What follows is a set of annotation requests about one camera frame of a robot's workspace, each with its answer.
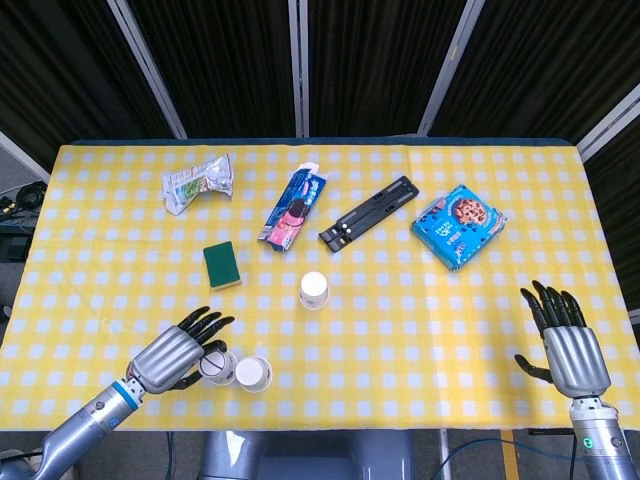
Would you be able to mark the fern print paper cup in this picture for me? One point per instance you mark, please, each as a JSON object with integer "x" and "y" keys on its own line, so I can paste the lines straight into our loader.
{"x": 252, "y": 375}

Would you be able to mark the green and yellow sponge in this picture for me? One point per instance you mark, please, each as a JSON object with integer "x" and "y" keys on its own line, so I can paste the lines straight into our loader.
{"x": 221, "y": 265}

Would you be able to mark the paper cup with black line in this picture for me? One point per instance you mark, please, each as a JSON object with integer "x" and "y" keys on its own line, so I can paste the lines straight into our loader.
{"x": 217, "y": 365}

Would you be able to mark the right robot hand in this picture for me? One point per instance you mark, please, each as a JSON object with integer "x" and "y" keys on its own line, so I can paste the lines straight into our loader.
{"x": 575, "y": 355}

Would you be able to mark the blue pink cookie sleeve box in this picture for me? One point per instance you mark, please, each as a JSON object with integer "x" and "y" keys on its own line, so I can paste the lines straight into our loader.
{"x": 295, "y": 210}

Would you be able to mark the white partition post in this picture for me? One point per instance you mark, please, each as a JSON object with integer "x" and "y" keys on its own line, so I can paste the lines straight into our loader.
{"x": 22, "y": 155}
{"x": 450, "y": 65}
{"x": 607, "y": 120}
{"x": 299, "y": 65}
{"x": 147, "y": 65}

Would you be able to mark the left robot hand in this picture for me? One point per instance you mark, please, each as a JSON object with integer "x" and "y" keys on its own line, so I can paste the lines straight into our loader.
{"x": 165, "y": 357}

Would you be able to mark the yellow checked tablecloth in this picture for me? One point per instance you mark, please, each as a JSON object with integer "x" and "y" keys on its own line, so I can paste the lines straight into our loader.
{"x": 400, "y": 340}

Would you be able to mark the black folding stand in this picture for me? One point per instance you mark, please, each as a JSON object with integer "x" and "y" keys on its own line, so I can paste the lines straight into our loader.
{"x": 370, "y": 212}

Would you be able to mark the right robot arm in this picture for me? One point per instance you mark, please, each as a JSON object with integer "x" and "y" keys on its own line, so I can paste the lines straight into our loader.
{"x": 600, "y": 440}

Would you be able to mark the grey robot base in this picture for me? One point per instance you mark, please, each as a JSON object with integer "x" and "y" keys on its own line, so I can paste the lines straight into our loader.
{"x": 310, "y": 457}

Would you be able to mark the crumpled silver snack bag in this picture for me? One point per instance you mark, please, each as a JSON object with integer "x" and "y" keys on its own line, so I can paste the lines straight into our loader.
{"x": 192, "y": 185}

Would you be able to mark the blue flower paper cup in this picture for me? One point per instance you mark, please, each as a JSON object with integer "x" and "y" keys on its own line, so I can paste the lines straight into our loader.
{"x": 314, "y": 290}

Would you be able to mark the blue chocolate chip cookie box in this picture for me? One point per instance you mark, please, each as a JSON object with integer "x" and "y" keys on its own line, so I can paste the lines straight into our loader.
{"x": 457, "y": 227}

